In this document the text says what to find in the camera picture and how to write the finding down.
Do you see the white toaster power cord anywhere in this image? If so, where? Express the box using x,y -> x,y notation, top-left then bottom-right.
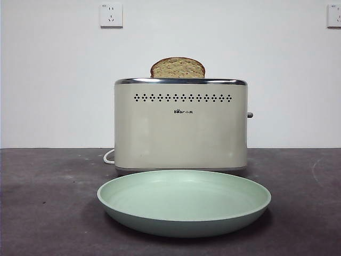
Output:
103,148 -> 116,165

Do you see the white wall socket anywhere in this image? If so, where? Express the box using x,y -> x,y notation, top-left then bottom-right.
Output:
327,4 -> 341,29
100,3 -> 124,29

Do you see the large toasted bread slice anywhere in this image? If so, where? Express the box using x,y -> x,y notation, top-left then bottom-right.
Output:
150,57 -> 206,79

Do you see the cream toaster with chrome top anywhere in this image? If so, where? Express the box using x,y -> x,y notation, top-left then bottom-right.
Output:
113,77 -> 254,177

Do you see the pale green round plate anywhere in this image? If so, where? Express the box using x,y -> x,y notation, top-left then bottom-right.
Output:
96,169 -> 272,238

